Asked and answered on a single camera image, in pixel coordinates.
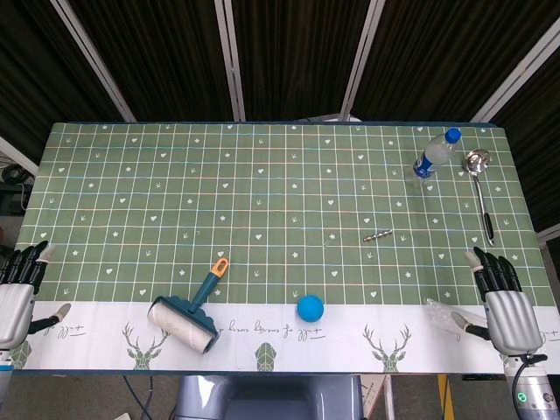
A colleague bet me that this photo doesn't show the white partition frame post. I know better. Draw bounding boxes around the white partition frame post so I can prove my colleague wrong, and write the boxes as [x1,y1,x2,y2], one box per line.
[49,0,137,123]
[213,0,247,123]
[469,19,560,123]
[0,135,39,177]
[339,0,387,122]

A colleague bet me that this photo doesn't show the teal orange lint roller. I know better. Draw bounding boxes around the teal orange lint roller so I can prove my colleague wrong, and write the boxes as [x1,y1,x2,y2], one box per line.
[146,256,230,355]

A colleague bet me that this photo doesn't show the blue ball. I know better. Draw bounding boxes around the blue ball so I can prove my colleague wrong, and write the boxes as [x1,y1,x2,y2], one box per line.
[297,294,326,323]

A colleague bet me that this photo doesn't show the steel ladle black handle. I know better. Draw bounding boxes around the steel ladle black handle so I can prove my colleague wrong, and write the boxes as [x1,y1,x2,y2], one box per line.
[463,148,496,248]

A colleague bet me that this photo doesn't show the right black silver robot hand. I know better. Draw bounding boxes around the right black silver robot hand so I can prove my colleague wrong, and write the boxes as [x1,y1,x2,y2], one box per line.
[450,245,544,356]

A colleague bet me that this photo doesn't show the green grid deer tablecloth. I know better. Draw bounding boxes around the green grid deer tablecloth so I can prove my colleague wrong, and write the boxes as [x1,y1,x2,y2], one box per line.
[11,121,560,375]

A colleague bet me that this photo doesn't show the black equipment with cables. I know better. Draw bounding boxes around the black equipment with cables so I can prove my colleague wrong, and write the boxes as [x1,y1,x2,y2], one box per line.
[0,164,37,216]

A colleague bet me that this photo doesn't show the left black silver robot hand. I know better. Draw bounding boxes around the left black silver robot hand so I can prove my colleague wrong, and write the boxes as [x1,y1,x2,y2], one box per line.
[0,240,72,349]

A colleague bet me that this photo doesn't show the grey blue robot torso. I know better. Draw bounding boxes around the grey blue robot torso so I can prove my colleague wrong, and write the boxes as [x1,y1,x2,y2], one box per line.
[173,374,365,420]

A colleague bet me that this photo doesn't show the clear blue-capped water bottle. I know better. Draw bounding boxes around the clear blue-capped water bottle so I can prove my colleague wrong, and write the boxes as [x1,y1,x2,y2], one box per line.
[412,127,463,186]

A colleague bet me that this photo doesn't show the yellow stand under table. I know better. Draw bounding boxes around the yellow stand under table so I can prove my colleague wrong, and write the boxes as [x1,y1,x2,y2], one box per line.
[436,374,453,420]

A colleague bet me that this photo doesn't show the clear plastic straw pack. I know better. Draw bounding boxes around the clear plastic straw pack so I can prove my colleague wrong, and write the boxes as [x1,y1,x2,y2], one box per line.
[422,297,487,333]

